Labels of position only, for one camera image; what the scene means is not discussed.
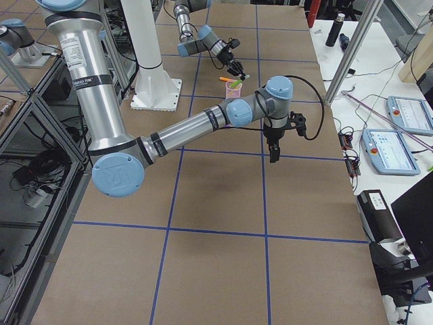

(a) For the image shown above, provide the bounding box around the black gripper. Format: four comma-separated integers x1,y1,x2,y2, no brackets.
263,111,306,163
218,39,246,79

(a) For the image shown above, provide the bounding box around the green marker pen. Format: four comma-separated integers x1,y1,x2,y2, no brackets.
227,74,250,90

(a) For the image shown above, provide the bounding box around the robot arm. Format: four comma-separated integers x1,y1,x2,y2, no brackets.
173,0,247,81
36,1,307,197

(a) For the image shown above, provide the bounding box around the pink mesh pen holder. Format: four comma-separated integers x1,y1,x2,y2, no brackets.
225,82,242,99

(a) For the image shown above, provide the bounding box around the near teach pendant tablet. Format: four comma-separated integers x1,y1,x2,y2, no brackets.
361,129,421,176

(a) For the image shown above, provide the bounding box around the teach pendant tablet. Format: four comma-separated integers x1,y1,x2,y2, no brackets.
386,96,432,136
361,129,421,176

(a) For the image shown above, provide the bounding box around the black water bottle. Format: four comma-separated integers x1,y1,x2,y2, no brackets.
325,13,345,47

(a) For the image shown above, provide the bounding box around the black box with label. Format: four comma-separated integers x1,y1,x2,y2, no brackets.
357,190,403,244

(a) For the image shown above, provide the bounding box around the far teach pendant tablet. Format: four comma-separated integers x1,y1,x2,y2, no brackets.
386,96,432,136

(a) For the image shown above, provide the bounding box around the black computer monitor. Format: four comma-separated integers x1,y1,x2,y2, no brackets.
368,172,433,292

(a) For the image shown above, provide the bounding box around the black camera cable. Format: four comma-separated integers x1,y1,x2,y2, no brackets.
283,74,326,141

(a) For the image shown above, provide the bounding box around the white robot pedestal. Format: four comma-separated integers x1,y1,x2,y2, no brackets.
121,0,182,112

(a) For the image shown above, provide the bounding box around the grey aluminium post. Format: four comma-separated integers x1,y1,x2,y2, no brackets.
324,0,384,106

